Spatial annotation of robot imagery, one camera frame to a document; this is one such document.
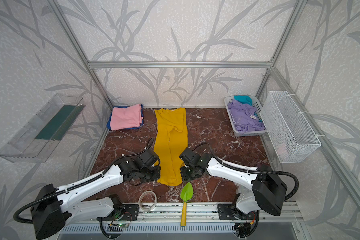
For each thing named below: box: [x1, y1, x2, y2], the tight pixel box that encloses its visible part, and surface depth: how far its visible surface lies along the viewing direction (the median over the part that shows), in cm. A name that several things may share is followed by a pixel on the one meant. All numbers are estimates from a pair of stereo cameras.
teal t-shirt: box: [234, 95, 253, 106], surface depth 117 cm
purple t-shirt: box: [227, 99, 266, 133], surface depth 111 cm
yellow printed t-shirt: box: [154, 107, 188, 186], surface depth 107 cm
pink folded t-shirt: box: [110, 104, 144, 131], surface depth 113 cm
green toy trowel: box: [180, 182, 194, 227], surface depth 79 cm
